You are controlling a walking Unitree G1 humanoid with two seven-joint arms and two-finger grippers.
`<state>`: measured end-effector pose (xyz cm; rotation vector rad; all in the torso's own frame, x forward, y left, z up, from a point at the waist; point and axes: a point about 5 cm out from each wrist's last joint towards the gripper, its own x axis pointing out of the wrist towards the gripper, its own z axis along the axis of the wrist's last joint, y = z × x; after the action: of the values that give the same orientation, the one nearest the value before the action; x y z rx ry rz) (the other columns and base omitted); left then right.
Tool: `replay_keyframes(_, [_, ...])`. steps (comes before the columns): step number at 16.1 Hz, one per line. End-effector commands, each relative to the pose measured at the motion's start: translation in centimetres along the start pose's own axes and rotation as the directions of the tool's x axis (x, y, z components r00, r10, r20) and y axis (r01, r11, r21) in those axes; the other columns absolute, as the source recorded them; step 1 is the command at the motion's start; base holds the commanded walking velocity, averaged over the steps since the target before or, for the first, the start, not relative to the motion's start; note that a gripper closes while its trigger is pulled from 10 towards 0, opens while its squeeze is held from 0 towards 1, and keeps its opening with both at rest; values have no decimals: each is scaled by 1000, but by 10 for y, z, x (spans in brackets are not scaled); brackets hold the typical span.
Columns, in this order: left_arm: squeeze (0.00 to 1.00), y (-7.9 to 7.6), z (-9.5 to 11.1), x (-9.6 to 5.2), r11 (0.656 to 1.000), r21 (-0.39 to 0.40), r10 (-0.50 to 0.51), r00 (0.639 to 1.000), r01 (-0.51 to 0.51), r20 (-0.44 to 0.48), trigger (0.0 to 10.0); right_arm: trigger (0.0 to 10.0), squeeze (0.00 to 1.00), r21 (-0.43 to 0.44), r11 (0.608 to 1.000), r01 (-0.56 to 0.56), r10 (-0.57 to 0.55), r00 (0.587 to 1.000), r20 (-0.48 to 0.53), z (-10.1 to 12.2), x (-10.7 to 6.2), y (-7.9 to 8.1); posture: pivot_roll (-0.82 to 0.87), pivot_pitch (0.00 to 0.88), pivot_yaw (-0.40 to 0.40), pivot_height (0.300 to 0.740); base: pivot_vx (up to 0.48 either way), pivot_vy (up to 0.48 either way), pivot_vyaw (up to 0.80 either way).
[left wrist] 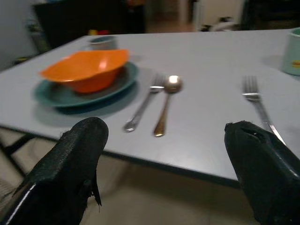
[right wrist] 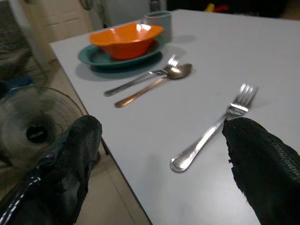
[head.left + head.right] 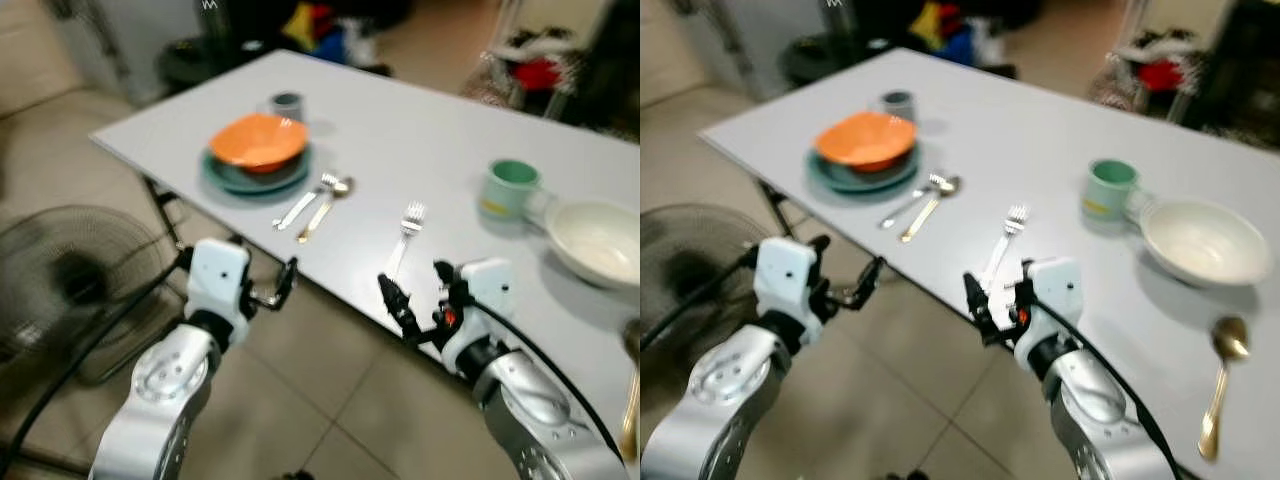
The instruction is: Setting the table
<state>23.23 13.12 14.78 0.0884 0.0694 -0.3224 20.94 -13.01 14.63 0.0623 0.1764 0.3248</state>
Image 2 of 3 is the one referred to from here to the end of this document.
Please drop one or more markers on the small silver fork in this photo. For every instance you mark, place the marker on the small silver fork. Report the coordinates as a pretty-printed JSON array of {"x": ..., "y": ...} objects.
[{"x": 143, "y": 78}]

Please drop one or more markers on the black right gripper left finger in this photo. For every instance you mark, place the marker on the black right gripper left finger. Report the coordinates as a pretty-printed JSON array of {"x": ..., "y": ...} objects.
[{"x": 58, "y": 168}]

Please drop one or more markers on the grey electric floor fan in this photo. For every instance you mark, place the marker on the grey electric floor fan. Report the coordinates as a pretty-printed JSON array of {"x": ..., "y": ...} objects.
[{"x": 32, "y": 126}]

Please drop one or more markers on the grey cup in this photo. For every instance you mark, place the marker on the grey cup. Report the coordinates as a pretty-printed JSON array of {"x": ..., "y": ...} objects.
[{"x": 164, "y": 23}]

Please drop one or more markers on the yellow object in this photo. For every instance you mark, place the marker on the yellow object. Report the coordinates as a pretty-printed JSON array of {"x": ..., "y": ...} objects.
[{"x": 209, "y": 7}]

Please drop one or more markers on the red object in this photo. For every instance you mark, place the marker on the red object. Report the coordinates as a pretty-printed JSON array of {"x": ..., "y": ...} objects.
[{"x": 221, "y": 8}]

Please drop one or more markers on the large silver fork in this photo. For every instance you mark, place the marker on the large silver fork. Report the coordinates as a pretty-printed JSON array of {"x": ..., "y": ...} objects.
[{"x": 206, "y": 138}]

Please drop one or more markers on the orange square bowl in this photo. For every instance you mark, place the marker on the orange square bowl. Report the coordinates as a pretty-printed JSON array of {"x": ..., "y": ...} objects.
[{"x": 127, "y": 43}]

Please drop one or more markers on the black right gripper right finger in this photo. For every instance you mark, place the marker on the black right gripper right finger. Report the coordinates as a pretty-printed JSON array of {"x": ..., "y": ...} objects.
[{"x": 264, "y": 164}]

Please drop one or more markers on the bronze metal spoon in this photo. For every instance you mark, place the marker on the bronze metal spoon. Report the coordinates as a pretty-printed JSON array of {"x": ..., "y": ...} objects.
[{"x": 161, "y": 80}]

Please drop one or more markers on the teal oval plate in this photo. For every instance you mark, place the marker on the teal oval plate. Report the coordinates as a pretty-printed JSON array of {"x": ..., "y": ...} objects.
[{"x": 98, "y": 57}]

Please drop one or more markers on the white panelled door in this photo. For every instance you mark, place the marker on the white panelled door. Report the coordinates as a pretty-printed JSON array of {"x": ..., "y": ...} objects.
[{"x": 63, "y": 16}]

